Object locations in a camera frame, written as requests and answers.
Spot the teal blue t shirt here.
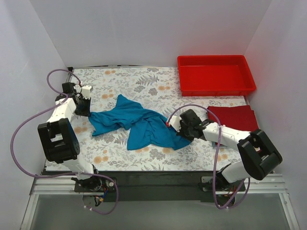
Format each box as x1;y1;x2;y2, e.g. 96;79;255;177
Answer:
89;94;190;150

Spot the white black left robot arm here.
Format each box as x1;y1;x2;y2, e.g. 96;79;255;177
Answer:
37;82;102;192

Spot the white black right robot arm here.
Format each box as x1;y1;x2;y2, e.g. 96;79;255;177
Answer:
169;109;283;191

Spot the floral patterned table mat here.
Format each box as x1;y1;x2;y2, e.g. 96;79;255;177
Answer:
71;67;248;172

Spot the folded red t shirt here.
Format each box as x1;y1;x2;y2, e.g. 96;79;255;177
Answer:
207;105;259;132

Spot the red plastic tray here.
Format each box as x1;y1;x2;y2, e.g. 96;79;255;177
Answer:
177;55;256;96

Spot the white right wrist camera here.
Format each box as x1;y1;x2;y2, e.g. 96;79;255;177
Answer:
166;115;182;132

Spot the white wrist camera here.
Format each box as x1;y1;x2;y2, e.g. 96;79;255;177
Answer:
80;85;93;100
166;115;182;132

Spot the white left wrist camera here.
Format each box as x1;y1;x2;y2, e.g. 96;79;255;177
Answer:
80;85;93;100

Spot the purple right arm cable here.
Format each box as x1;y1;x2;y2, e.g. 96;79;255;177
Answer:
167;104;250;210

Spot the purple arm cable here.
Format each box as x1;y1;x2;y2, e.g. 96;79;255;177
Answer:
10;69;120;215
167;104;250;210

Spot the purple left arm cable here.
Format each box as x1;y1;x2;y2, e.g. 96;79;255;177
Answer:
10;69;120;215

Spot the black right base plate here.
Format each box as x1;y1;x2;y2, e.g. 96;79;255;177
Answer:
198;176;246;192

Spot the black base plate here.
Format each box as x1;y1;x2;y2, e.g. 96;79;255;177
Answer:
71;177;117;192
198;176;246;192

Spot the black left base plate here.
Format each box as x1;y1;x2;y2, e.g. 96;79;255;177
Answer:
71;177;117;192

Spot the aluminium front rail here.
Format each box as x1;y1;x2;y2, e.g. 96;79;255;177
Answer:
31;171;287;195

